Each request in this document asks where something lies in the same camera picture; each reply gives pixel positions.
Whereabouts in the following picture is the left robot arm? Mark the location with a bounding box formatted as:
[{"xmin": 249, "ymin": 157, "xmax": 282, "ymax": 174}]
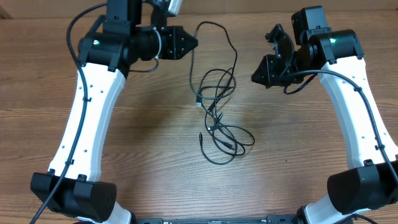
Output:
[{"xmin": 30, "ymin": 0, "xmax": 198, "ymax": 223}]

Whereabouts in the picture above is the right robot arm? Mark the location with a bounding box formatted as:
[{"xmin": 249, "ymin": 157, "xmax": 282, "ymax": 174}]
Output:
[{"xmin": 251, "ymin": 6, "xmax": 397, "ymax": 224}]

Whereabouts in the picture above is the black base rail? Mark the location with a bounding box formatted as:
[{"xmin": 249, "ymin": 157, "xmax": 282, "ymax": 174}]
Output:
[{"xmin": 136, "ymin": 215, "xmax": 306, "ymax": 224}]

